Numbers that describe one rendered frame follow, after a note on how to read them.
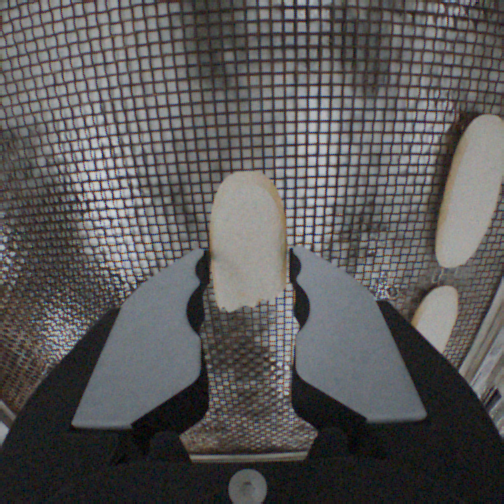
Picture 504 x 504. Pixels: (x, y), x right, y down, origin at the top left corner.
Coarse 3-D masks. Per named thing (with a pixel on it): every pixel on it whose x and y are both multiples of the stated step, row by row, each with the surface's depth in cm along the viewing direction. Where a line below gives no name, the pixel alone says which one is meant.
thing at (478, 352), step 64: (0, 0) 11; (128, 0) 11; (192, 0) 12; (256, 0) 12; (320, 0) 12; (448, 0) 11; (0, 64) 12; (192, 64) 13; (320, 64) 13; (448, 64) 13; (0, 128) 14; (64, 128) 14; (192, 128) 14; (320, 128) 15; (384, 128) 14; (0, 192) 16; (64, 192) 16; (192, 192) 16; (384, 192) 16; (64, 256) 18; (128, 256) 18; (384, 256) 18; (256, 384) 25; (256, 448) 31
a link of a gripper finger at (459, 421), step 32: (416, 352) 7; (416, 384) 6; (448, 384) 6; (448, 416) 5; (480, 416) 5; (384, 448) 5; (416, 448) 5; (448, 448) 5; (480, 448) 4; (448, 480) 4; (480, 480) 4
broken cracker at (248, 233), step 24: (240, 192) 12; (264, 192) 12; (216, 216) 13; (240, 216) 12; (264, 216) 12; (216, 240) 13; (240, 240) 13; (264, 240) 13; (216, 264) 14; (240, 264) 13; (264, 264) 13; (216, 288) 15; (240, 288) 14; (264, 288) 14
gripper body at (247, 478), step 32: (160, 448) 5; (320, 448) 5; (96, 480) 4; (128, 480) 4; (160, 480) 4; (192, 480) 4; (224, 480) 4; (256, 480) 4; (288, 480) 4; (320, 480) 4; (352, 480) 4; (384, 480) 4; (416, 480) 4
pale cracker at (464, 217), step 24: (480, 120) 14; (480, 144) 14; (456, 168) 15; (480, 168) 14; (456, 192) 15; (480, 192) 15; (456, 216) 16; (480, 216) 16; (456, 240) 17; (480, 240) 17; (456, 264) 18
